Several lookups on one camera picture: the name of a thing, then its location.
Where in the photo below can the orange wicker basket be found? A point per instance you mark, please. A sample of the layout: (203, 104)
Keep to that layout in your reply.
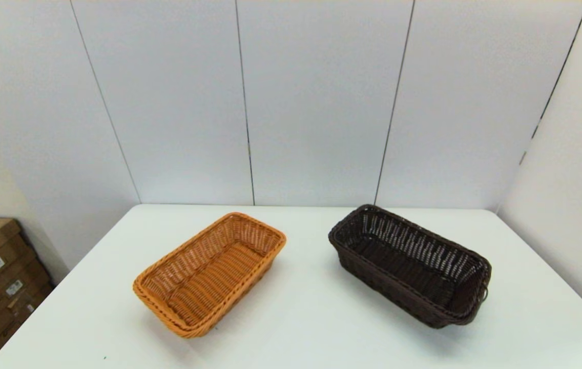
(209, 277)

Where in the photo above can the dark brown wicker basket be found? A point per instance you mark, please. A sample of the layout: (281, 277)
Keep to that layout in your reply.
(409, 266)

